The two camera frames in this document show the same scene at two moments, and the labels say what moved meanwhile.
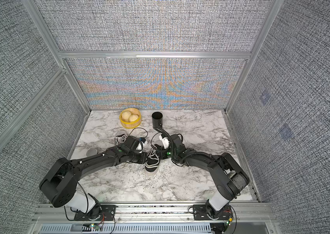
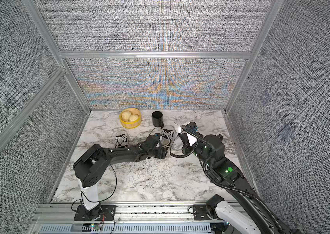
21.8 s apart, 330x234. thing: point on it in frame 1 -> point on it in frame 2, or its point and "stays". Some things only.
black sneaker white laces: [120, 139] stays
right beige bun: [133, 117] stays
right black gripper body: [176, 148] -> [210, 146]
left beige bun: [126, 115] stays
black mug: [157, 119] stays
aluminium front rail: [244, 213] stays
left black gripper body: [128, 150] -> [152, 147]
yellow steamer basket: [130, 118] stays
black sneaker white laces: [152, 164] -> [167, 135]
